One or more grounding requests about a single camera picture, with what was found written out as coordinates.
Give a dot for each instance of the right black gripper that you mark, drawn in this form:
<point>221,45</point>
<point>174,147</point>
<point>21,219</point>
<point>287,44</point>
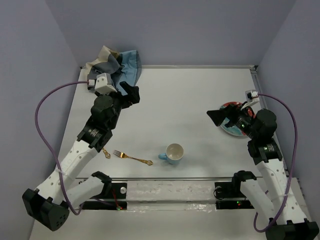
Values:
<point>231,112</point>

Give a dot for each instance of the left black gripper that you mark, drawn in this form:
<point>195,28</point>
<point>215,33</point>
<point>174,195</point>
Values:
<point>132,96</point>

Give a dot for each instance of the red and teal plate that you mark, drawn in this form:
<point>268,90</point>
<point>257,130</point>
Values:
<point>232,130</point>

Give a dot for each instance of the striped cloth placemat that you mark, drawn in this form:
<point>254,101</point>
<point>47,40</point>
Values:
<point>121,66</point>

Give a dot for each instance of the light blue mug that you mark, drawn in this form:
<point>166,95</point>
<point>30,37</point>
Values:
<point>173,154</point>

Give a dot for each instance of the gold fork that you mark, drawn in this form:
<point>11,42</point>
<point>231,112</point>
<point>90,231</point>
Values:
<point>122,155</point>

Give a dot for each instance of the gold spoon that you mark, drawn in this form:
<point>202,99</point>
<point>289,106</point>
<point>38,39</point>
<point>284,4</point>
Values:
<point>106,153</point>

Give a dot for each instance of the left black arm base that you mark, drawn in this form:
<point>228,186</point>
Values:
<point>113,199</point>

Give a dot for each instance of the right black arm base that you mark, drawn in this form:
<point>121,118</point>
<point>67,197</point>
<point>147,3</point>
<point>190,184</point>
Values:
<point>229,198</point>

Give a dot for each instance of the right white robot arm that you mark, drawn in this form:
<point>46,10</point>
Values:
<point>277,205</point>

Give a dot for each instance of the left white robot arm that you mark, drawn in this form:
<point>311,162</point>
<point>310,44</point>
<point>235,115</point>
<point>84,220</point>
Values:
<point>51,202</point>

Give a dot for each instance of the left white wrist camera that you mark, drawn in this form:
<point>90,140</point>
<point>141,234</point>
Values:
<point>103,84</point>

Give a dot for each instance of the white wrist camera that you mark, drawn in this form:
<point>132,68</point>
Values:
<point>252,97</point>
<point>103,84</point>

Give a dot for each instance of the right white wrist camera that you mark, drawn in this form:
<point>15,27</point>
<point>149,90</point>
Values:
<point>252,97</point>

